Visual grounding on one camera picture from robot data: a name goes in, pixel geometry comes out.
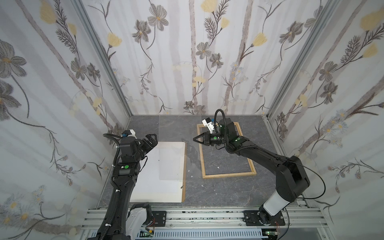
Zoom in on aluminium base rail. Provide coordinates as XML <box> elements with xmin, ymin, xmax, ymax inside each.
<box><xmin>79</xmin><ymin>205</ymin><xmax>328</xmax><ymax>240</ymax></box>

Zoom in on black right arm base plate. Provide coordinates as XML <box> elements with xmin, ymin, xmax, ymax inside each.
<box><xmin>243</xmin><ymin>210</ymin><xmax>286</xmax><ymax>227</ymax></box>

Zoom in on light wooden picture frame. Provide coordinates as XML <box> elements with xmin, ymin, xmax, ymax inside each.
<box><xmin>197</xmin><ymin>122</ymin><xmax>257</xmax><ymax>180</ymax></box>

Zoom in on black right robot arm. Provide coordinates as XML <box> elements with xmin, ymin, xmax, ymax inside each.
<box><xmin>193</xmin><ymin>118</ymin><xmax>311</xmax><ymax>218</ymax></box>

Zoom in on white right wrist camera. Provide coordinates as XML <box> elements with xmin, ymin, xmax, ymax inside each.
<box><xmin>202</xmin><ymin>118</ymin><xmax>216</xmax><ymax>134</ymax></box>

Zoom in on aluminium corner post left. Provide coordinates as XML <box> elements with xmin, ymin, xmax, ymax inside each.
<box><xmin>71</xmin><ymin>0</ymin><xmax>133</xmax><ymax>120</ymax></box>

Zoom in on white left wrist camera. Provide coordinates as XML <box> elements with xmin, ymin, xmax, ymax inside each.
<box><xmin>122</xmin><ymin>129</ymin><xmax>137</xmax><ymax>139</ymax></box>

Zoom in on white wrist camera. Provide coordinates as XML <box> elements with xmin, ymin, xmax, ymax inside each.
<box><xmin>202</xmin><ymin>118</ymin><xmax>216</xmax><ymax>134</ymax></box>
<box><xmin>122</xmin><ymin>129</ymin><xmax>137</xmax><ymax>139</ymax></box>

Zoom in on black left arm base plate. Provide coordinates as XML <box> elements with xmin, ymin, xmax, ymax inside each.
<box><xmin>152</xmin><ymin>211</ymin><xmax>167</xmax><ymax>228</ymax></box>

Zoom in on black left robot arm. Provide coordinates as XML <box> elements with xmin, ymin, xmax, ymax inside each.
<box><xmin>90</xmin><ymin>130</ymin><xmax>158</xmax><ymax>240</ymax></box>

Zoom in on black corrugated left cable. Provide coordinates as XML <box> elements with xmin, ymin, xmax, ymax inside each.
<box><xmin>102</xmin><ymin>133</ymin><xmax>124</xmax><ymax>169</ymax></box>

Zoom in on aluminium corner post right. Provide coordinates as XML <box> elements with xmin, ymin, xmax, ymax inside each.
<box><xmin>266</xmin><ymin>1</ymin><xmax>341</xmax><ymax>120</ymax></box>

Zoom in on aluminium corner post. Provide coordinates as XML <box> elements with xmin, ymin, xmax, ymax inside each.
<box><xmin>71</xmin><ymin>0</ymin><xmax>133</xmax><ymax>120</ymax></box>
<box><xmin>266</xmin><ymin>1</ymin><xmax>341</xmax><ymax>120</ymax></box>

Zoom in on white slotted cable duct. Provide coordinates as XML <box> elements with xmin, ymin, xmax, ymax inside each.
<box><xmin>133</xmin><ymin>229</ymin><xmax>269</xmax><ymax>240</ymax></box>

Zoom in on white photo mat board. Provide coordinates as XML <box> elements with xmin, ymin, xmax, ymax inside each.
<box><xmin>130</xmin><ymin>142</ymin><xmax>183</xmax><ymax>203</ymax></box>

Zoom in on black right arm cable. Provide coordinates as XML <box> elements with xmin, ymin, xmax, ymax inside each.
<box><xmin>281</xmin><ymin>158</ymin><xmax>327</xmax><ymax>240</ymax></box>

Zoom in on clear acrylic sheet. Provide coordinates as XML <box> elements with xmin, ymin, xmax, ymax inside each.
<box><xmin>159</xmin><ymin>115</ymin><xmax>205</xmax><ymax>181</ymax></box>

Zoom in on brown wooden backing board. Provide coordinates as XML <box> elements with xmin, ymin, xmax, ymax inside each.
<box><xmin>182</xmin><ymin>143</ymin><xmax>187</xmax><ymax>203</ymax></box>

